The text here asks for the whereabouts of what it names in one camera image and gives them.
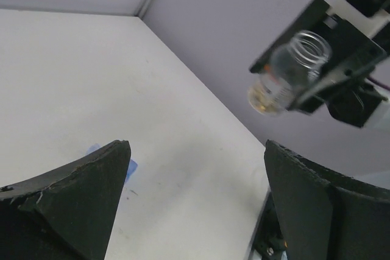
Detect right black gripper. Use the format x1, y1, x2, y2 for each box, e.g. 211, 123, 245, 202
249, 0, 387, 128

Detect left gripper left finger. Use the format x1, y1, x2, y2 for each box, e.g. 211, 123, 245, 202
1, 140, 131, 259

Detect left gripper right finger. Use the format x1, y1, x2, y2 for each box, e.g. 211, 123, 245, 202
264, 140, 389, 259

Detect clear bottle with orange pills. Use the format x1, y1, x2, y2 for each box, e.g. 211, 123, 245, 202
248, 30, 332, 116

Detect blue weekly pill organizer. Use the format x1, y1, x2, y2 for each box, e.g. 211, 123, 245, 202
86, 144, 138, 183

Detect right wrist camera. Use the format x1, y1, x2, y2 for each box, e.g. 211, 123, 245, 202
327, 0, 389, 38

